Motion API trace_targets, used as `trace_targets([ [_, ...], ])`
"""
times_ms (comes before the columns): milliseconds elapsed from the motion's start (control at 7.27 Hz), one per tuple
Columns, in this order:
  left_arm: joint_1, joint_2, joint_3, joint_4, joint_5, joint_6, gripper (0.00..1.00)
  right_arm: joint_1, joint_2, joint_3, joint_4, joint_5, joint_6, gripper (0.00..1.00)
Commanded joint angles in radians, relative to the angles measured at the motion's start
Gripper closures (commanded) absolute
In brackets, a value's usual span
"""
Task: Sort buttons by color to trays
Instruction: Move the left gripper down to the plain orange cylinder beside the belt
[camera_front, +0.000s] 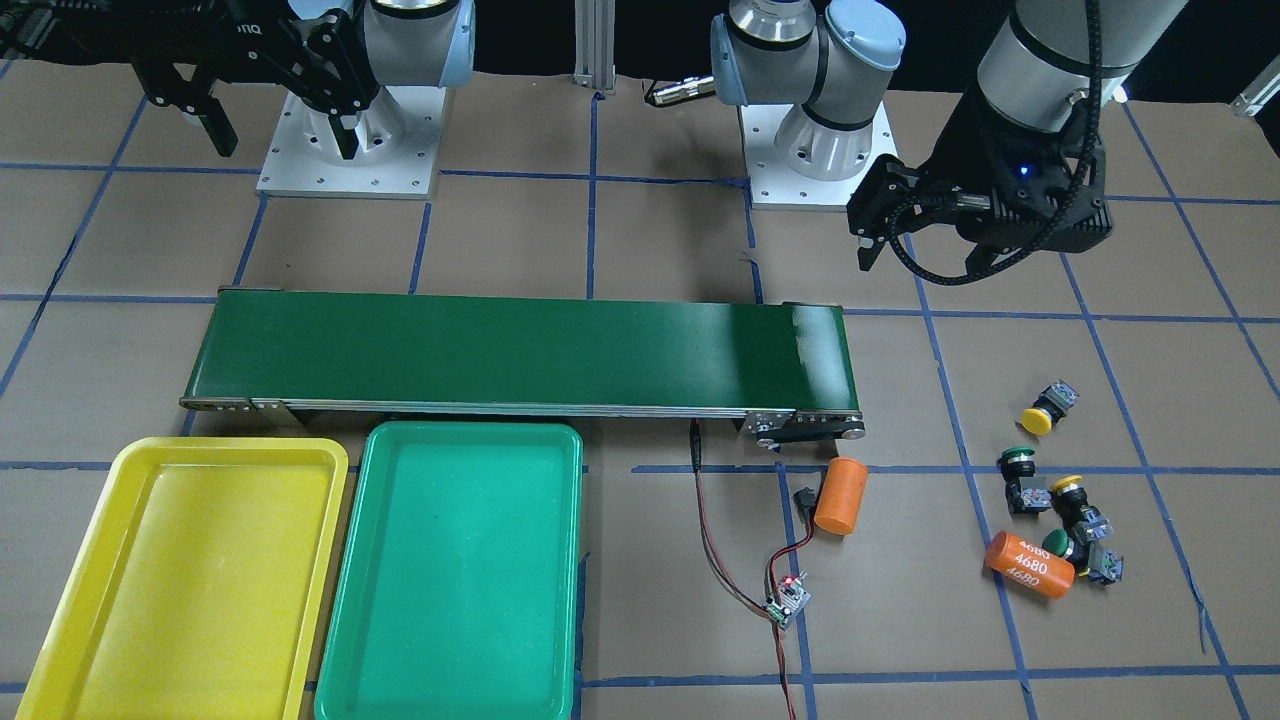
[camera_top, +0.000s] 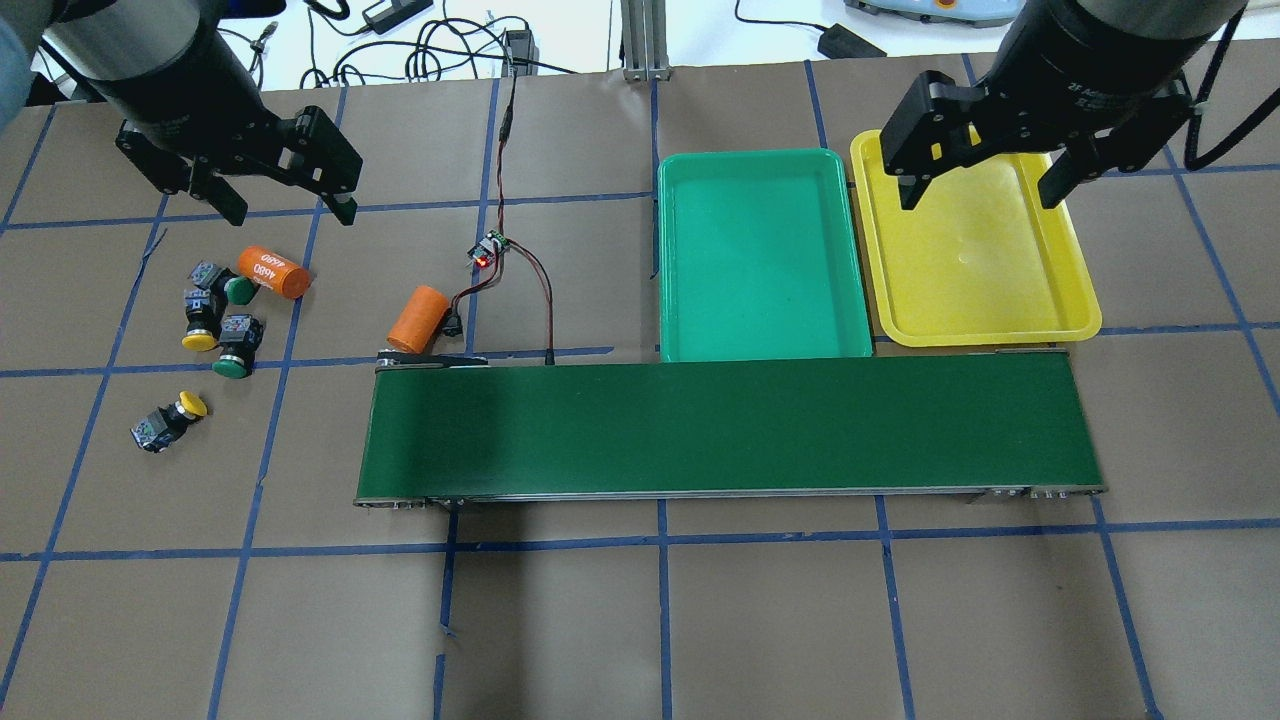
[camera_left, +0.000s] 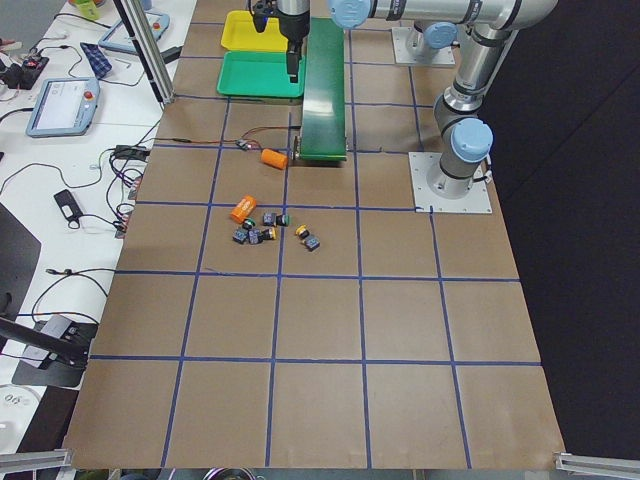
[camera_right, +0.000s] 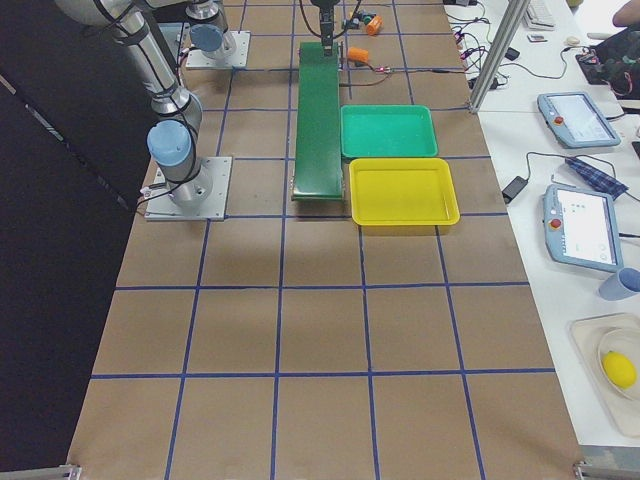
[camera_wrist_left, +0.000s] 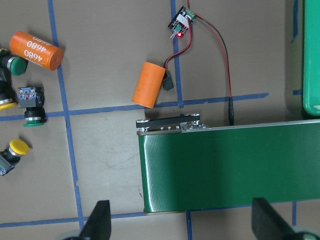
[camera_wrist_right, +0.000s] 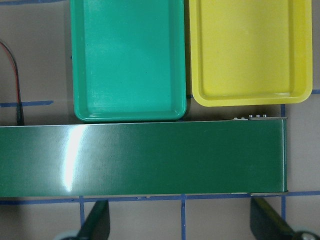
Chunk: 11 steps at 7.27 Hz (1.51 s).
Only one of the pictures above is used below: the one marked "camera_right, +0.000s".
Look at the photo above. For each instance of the blue cup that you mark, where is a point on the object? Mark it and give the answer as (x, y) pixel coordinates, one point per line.
(620, 285)

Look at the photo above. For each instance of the teach pendant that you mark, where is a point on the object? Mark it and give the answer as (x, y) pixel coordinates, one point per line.
(581, 229)
(576, 121)

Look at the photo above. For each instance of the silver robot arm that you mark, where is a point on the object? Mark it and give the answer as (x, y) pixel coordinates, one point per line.
(172, 141)
(212, 14)

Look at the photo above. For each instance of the beige tray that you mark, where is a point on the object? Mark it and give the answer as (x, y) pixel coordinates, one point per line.
(586, 334)

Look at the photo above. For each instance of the yellow plastic tray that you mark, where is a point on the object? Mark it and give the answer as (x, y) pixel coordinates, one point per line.
(402, 192)

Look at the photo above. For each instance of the green plastic tray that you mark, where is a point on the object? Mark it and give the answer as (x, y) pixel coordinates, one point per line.
(387, 131)

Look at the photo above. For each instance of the yellow lemon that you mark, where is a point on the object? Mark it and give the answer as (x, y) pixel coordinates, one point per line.
(619, 369)

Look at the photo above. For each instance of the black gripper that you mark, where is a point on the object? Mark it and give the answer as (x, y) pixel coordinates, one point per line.
(324, 11)

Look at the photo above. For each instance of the orange cylinder with number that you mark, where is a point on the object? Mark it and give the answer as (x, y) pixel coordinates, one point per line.
(358, 55)

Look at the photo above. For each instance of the green conveyor belt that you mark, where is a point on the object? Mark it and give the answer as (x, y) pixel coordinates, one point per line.
(318, 173)

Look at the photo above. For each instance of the far teach pendant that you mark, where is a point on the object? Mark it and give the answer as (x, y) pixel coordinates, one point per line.
(576, 121)

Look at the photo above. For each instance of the white plate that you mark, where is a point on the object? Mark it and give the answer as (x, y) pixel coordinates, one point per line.
(626, 342)

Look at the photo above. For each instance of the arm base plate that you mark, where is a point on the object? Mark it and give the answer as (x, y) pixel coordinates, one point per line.
(214, 49)
(203, 198)

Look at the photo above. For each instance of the blue plaid cloth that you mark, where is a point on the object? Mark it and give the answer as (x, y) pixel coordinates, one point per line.
(597, 179)

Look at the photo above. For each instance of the near teach pendant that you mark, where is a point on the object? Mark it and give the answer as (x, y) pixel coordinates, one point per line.
(581, 229)

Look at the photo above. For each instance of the black power adapter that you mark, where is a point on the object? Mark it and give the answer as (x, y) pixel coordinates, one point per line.
(514, 188)

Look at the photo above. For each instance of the plain orange cylinder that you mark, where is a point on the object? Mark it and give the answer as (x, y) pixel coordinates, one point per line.
(374, 26)

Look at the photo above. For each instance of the aluminium frame post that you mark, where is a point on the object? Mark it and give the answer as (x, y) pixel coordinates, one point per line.
(507, 28)

